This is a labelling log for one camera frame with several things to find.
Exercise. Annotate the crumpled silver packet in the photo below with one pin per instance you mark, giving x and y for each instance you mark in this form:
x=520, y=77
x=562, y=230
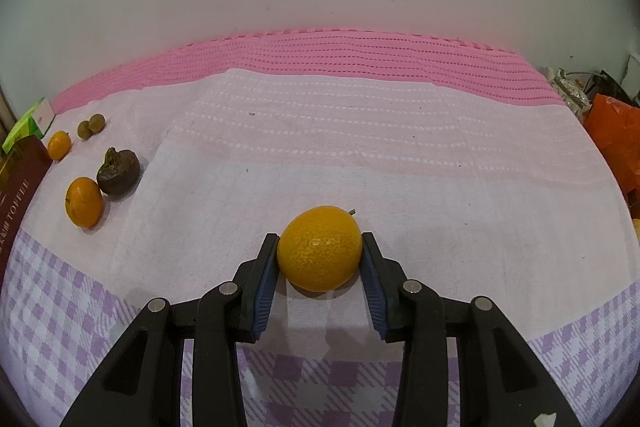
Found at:
x=567, y=92

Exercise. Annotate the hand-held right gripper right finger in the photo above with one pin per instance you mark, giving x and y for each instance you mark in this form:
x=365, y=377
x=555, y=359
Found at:
x=374, y=302

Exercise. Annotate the gold metal tin box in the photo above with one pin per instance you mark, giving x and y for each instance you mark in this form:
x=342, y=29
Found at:
x=20, y=187

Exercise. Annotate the dark brown water chestnut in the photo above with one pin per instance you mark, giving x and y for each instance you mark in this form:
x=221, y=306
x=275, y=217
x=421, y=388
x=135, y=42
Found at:
x=119, y=174

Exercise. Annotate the green tissue pack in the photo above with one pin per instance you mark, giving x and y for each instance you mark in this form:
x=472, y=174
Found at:
x=25, y=124

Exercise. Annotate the pink and purple checked blanket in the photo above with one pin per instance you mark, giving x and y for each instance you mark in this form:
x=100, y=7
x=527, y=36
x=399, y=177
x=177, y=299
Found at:
x=350, y=147

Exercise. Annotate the orange mandarin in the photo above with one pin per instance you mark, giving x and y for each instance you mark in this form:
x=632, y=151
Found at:
x=84, y=202
x=320, y=247
x=59, y=145

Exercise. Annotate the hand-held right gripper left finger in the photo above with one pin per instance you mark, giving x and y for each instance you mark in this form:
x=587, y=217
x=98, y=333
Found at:
x=264, y=302

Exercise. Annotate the orange plastic bag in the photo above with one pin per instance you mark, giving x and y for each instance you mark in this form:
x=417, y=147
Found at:
x=615, y=137

